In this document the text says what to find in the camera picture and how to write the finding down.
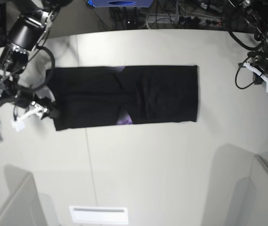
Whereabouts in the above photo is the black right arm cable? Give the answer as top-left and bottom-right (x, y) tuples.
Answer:
(16, 46), (56, 94)

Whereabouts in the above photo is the grey partition panel right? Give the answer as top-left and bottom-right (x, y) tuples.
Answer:
(228, 154), (268, 226)

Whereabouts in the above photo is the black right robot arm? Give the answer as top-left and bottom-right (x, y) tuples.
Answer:
(0, 0), (70, 119)

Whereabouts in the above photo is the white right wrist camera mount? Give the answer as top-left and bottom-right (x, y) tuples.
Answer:
(11, 105), (44, 132)

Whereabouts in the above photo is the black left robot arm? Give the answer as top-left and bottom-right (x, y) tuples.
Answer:
(238, 0), (268, 74)

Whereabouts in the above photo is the grey partition panel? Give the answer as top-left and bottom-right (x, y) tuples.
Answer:
(228, 154), (268, 226)
(0, 165), (60, 226)

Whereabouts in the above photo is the black T-shirt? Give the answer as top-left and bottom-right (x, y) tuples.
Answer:
(46, 65), (199, 131)

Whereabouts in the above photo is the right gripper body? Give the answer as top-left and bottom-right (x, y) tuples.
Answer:
(0, 44), (52, 113)

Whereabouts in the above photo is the blue device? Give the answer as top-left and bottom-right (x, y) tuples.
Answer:
(87, 0), (154, 8)

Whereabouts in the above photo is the white paper label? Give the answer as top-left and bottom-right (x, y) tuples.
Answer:
(69, 206), (129, 225)

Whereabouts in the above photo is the grey partition panel left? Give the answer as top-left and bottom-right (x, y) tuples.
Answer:
(0, 165), (60, 226)

